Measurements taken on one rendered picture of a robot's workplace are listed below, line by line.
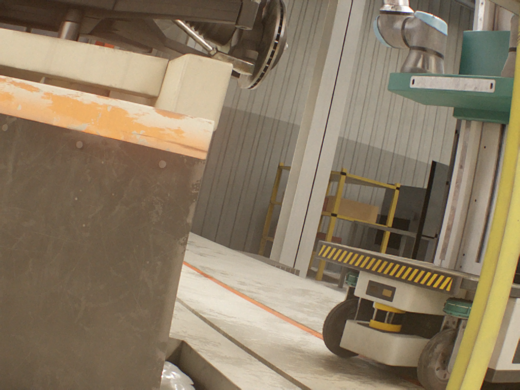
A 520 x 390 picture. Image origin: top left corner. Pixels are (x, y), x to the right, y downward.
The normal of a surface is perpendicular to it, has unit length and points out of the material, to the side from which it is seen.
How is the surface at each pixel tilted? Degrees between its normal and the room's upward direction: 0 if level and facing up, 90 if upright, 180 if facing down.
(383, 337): 90
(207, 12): 90
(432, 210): 90
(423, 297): 90
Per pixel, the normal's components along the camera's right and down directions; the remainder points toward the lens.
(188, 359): -0.92, -0.22
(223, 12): 0.07, 0.00
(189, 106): 0.32, 0.07
